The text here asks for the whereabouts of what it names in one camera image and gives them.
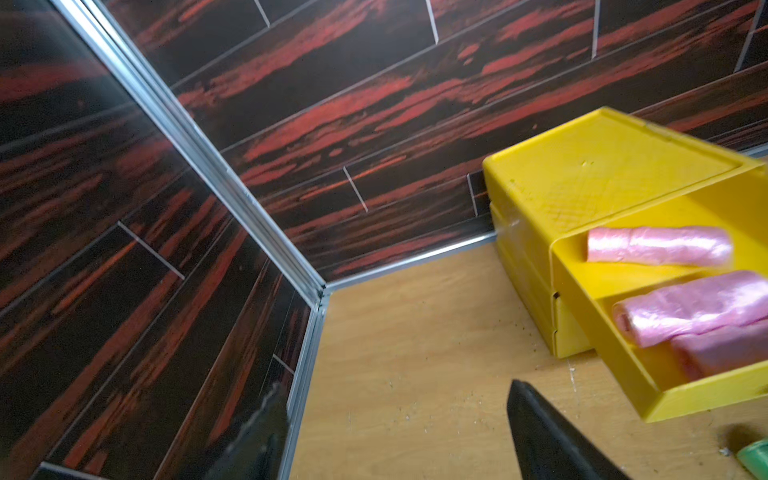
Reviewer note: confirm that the green trash bag roll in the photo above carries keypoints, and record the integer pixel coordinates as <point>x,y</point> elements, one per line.
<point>754,458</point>

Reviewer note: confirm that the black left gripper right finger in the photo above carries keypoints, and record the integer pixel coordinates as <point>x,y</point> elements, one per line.
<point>547,445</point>

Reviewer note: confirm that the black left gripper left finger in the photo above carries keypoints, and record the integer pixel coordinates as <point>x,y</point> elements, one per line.
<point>253,448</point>

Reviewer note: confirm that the yellow plastic drawer box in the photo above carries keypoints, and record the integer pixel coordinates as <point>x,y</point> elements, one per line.
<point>609,169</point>

